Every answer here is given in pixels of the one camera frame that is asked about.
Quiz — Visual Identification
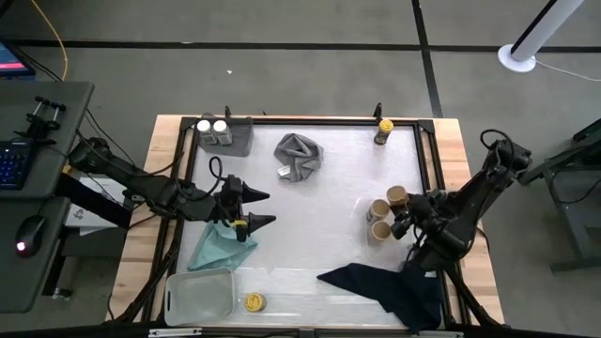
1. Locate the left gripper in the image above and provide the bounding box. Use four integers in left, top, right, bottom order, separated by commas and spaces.
206, 181, 278, 236

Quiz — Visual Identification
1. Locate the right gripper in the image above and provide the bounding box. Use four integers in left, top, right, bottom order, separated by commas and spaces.
390, 199, 455, 251

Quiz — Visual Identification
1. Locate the tan-lid spice jar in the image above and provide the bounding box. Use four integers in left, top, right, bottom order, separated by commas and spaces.
365, 198, 392, 224
385, 184, 410, 207
369, 220, 393, 246

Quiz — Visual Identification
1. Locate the white-lid spice jar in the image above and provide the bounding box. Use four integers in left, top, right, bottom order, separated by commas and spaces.
212, 118, 234, 146
195, 118, 215, 146

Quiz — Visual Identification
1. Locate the clear plastic bin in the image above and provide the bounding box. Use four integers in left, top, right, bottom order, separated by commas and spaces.
359, 185, 426, 248

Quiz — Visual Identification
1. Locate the teal cloth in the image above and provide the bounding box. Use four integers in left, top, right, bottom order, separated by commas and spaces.
186, 221, 259, 273

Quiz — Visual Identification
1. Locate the grey cloth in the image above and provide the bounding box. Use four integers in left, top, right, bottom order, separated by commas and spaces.
273, 132, 325, 183

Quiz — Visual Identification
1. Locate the navy blue cloth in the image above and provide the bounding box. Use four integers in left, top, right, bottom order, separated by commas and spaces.
316, 261, 445, 334

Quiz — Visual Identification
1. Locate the white translucent plastic bin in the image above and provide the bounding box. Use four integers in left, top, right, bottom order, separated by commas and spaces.
162, 267, 238, 329

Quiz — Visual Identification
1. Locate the dark green metal stand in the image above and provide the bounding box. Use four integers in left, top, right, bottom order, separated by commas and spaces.
518, 116, 601, 274

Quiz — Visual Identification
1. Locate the white paper box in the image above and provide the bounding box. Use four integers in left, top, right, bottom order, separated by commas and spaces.
64, 172, 135, 237

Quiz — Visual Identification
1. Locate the black computer mouse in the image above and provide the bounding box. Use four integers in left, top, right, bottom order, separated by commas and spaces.
14, 214, 49, 258

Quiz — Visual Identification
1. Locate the black clamp stand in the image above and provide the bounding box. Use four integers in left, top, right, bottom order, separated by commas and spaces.
13, 95, 68, 145

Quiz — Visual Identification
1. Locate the grey computer desk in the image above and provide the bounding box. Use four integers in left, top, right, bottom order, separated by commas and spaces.
0, 80, 96, 315

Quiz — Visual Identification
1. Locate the white pole with base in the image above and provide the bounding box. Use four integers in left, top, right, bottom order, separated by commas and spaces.
497, 0, 587, 74

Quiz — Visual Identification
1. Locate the black backlit keyboard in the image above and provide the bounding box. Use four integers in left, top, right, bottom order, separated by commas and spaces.
0, 139, 33, 192

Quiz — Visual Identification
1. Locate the computer monitor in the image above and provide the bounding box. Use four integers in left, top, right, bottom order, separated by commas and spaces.
0, 40, 38, 80

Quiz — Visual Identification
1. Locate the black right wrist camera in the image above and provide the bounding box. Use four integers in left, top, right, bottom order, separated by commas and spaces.
407, 192, 434, 218

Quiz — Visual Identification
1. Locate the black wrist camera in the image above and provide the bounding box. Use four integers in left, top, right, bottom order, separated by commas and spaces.
407, 192, 434, 218
219, 174, 244, 202

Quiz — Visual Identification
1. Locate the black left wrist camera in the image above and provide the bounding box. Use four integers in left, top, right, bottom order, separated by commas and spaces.
219, 174, 244, 202

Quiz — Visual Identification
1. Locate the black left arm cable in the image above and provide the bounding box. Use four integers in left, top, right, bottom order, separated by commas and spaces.
208, 155, 225, 193

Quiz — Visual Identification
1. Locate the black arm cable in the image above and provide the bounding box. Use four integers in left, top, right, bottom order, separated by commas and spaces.
208, 155, 225, 193
478, 128, 516, 154

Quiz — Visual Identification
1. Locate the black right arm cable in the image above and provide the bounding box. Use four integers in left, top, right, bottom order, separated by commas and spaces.
478, 128, 516, 154

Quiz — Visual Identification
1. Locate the black table frame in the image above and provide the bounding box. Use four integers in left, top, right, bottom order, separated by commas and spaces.
162, 115, 447, 330

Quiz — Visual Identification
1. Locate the grey metal bracket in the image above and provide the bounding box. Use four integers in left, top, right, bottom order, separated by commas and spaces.
147, 327, 204, 338

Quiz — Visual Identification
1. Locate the white cable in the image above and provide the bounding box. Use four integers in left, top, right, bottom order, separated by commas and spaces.
533, 58, 601, 84

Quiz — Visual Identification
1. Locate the yellow cable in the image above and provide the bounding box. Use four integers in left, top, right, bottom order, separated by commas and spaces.
28, 0, 69, 82

